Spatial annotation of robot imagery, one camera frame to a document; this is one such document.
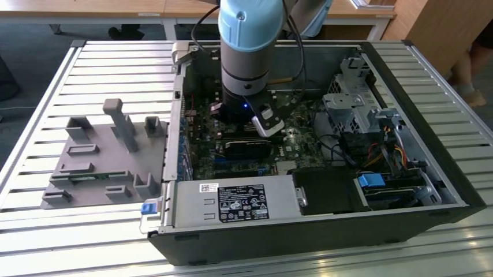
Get black RAM slot row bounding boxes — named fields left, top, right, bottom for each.
left=218, top=129, right=285, bottom=140

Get blue case latch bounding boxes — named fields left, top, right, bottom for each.
left=140, top=201, right=158, bottom=216

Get grey parts rack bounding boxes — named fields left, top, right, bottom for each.
left=39, top=98, right=169, bottom=210

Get person's bare legs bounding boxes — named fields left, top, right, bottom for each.
left=448, top=25, right=493, bottom=109

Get stack of papers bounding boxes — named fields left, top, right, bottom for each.
left=348, top=0, right=396, bottom=10

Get black waste bin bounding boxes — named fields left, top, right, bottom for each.
left=0, top=54, right=22, bottom=102

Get green RAM stick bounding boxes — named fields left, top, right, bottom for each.
left=68, top=172, right=128, bottom=181

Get black drive box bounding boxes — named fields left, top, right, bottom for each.
left=288, top=167, right=372, bottom=216

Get person's dark shoes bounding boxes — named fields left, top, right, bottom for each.
left=106, top=24, right=145, bottom=41

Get metal disk bay cage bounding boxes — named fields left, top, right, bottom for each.
left=320, top=56, right=404, bottom=136

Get coloured power wire bundle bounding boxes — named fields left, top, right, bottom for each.
left=363, top=143, right=408, bottom=170

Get black PC case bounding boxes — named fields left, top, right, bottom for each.
left=138, top=40, right=486, bottom=267

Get blue disk carrier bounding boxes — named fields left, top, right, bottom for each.
left=356, top=172, right=385, bottom=190

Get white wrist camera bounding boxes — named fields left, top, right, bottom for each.
left=249, top=105, right=285, bottom=138

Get green motherboard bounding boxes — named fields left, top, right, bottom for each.
left=182, top=92, right=328, bottom=179

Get black graphics card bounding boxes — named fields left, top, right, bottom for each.
left=221, top=138, right=275, bottom=159

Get silver power supply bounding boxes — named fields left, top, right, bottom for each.
left=170, top=174, right=304, bottom=229

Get silver chipset heatsink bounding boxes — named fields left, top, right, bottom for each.
left=275, top=160, right=297, bottom=175

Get wooden cabinet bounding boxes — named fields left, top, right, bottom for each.
left=380, top=0, right=493, bottom=73

